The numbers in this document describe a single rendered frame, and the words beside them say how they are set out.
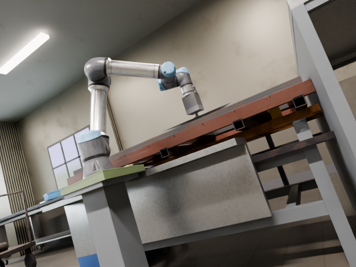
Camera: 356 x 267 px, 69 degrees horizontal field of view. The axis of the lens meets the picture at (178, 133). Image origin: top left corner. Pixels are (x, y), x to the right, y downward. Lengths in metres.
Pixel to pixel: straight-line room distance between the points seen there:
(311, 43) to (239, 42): 3.36
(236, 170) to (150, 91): 3.70
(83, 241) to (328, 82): 1.64
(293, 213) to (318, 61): 0.73
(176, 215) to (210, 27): 3.57
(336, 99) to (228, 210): 0.71
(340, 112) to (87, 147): 1.00
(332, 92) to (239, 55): 3.36
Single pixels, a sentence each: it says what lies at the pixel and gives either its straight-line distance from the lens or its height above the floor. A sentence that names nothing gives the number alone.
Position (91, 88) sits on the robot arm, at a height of 1.20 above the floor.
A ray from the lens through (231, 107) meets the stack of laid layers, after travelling 1.38.
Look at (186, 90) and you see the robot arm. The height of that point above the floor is 1.04.
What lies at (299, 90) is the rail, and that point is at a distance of 1.30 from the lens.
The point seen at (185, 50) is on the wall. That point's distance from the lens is 4.62.
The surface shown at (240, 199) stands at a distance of 1.31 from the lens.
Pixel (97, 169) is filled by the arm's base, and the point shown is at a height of 0.74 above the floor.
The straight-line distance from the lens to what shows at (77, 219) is 1.92.
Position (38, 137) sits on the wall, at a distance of 7.14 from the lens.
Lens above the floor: 0.61
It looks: 9 degrees up
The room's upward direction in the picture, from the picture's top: 18 degrees counter-clockwise
